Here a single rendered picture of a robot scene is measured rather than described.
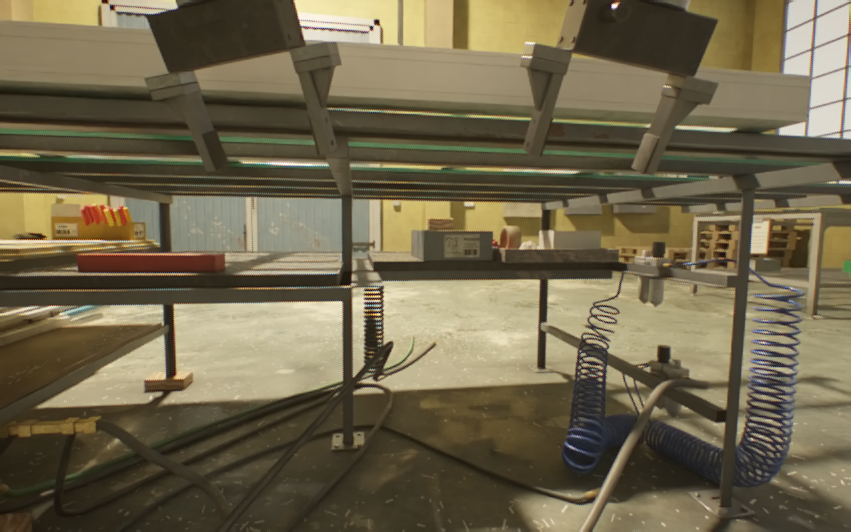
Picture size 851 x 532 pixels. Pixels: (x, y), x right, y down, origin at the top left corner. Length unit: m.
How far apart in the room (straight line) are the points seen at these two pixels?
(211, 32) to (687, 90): 0.47
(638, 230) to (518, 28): 4.18
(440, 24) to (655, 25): 7.13
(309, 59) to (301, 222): 6.71
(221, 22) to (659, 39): 0.41
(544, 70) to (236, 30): 0.29
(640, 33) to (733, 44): 10.11
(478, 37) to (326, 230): 4.10
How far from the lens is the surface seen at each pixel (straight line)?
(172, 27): 0.51
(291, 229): 7.16
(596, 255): 1.50
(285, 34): 0.46
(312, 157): 0.88
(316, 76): 0.47
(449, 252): 1.38
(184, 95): 0.53
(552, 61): 0.46
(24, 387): 1.45
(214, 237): 7.42
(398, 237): 7.19
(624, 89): 0.72
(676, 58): 0.51
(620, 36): 0.48
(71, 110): 0.72
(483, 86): 0.64
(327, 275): 0.99
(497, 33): 8.23
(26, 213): 8.17
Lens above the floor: 0.69
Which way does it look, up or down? 5 degrees down
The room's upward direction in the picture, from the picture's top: 1 degrees clockwise
